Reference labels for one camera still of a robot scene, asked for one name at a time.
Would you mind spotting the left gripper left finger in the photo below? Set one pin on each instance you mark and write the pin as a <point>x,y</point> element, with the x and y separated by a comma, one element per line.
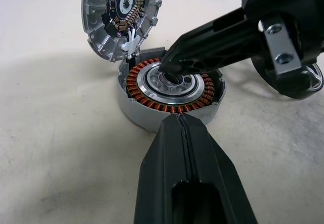
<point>159,163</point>

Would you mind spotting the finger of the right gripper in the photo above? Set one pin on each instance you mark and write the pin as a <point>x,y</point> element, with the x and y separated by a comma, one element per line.
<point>210,26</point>

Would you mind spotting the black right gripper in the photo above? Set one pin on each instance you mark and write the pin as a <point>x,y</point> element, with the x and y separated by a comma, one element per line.
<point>291,6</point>

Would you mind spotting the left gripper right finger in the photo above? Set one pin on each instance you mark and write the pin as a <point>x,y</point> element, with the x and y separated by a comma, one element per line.
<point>217,163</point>

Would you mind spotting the silver motor housing copper windings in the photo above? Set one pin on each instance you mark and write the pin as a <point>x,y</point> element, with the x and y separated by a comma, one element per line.
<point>154,92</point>

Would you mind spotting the black spoked rotor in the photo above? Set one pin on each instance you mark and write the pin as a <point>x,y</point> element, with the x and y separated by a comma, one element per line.
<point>319,81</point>

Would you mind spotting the silver motor lid circuit board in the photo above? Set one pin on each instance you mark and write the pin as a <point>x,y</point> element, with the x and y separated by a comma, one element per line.
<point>101,19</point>

